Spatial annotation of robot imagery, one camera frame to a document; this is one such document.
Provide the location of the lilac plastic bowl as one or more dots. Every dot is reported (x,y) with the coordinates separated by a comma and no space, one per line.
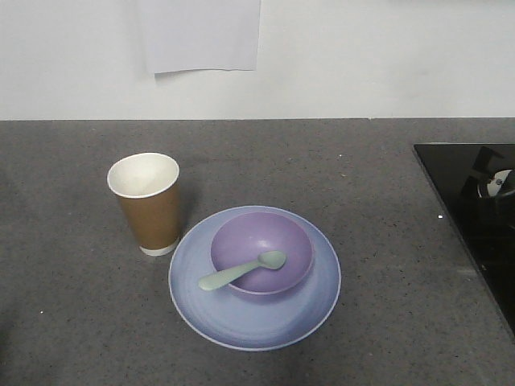
(244,237)

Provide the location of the pale green plastic spoon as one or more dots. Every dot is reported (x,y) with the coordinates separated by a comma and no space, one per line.
(268,260)

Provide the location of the brown paper cup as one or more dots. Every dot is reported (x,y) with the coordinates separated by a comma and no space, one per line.
(146,187)

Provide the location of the light blue plate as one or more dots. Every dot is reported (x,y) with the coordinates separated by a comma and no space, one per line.
(252,322)

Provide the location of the white paper sheet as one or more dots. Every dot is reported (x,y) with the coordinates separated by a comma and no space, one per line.
(200,35)

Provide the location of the black induction cooktop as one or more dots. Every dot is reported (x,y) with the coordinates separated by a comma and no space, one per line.
(475,183)

